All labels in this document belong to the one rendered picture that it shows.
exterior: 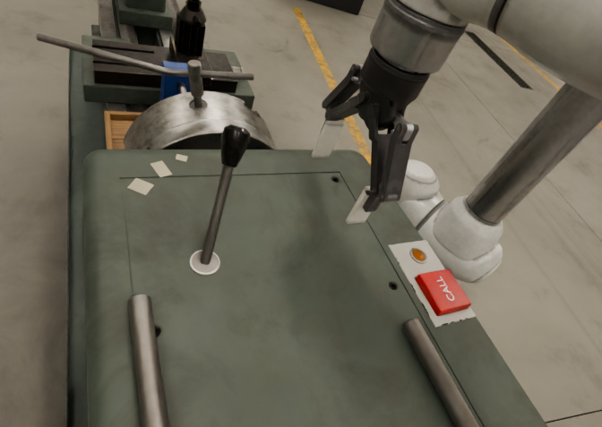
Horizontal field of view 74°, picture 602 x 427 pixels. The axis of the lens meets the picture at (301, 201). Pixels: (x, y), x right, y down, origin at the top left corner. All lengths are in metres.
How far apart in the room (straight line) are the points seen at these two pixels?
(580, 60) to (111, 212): 0.50
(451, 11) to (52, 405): 1.67
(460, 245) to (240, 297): 0.74
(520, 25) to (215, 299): 0.40
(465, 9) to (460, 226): 0.74
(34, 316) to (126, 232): 1.42
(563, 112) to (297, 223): 0.62
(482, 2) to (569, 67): 0.09
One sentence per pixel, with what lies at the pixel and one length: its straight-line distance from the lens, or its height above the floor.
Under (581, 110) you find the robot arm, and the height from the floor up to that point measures 1.42.
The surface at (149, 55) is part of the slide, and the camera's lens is 1.44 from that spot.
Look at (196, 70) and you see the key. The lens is 0.72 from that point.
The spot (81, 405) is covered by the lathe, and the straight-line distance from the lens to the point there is 1.19.
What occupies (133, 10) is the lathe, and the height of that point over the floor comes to 0.92.
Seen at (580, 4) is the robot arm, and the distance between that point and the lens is 0.38.
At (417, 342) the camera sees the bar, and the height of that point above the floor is 1.27.
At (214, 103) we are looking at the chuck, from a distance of 0.78.
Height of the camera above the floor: 1.67
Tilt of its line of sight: 43 degrees down
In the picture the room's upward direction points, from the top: 24 degrees clockwise
